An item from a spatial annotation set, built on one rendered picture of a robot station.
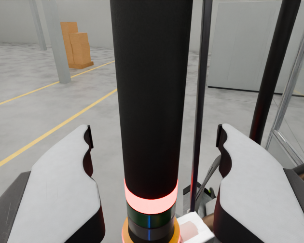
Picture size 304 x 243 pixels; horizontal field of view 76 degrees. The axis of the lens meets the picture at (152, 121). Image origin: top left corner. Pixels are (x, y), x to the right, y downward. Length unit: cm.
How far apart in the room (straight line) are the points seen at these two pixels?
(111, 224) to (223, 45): 471
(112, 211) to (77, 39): 682
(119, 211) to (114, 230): 20
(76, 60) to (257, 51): 616
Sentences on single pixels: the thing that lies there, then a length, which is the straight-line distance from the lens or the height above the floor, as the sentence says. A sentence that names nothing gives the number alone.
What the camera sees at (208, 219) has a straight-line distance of 21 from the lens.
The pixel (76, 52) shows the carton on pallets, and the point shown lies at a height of 58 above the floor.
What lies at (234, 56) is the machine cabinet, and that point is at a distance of 556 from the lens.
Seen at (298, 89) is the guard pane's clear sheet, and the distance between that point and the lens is 149.
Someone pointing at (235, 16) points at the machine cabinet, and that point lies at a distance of 549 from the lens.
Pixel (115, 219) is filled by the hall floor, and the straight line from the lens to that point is 213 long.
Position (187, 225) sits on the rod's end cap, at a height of 155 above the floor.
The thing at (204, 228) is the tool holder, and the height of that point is 155.
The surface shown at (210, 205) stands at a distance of 76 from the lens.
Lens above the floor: 171
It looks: 28 degrees down
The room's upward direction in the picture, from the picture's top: straight up
